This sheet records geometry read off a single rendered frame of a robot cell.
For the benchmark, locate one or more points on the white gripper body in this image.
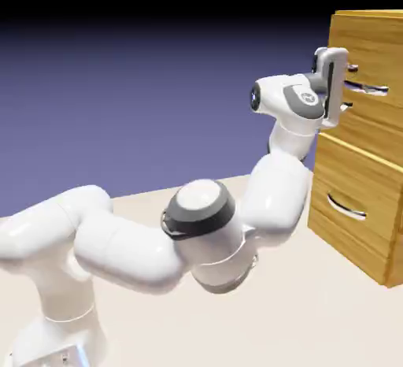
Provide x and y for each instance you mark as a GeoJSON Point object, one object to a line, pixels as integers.
{"type": "Point", "coordinates": [337, 83]}

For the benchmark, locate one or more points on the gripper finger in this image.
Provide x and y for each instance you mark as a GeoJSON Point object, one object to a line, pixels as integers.
{"type": "Point", "coordinates": [353, 67]}
{"type": "Point", "coordinates": [346, 107]}

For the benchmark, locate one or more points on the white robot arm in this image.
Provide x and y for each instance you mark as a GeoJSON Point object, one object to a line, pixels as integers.
{"type": "Point", "coordinates": [126, 247]}

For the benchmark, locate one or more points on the wood drawer front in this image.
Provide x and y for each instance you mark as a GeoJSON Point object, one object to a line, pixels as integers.
{"type": "Point", "coordinates": [346, 241]}
{"type": "Point", "coordinates": [374, 45]}

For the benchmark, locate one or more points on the light wood cabinet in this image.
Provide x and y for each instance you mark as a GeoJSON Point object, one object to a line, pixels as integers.
{"type": "Point", "coordinates": [362, 247]}

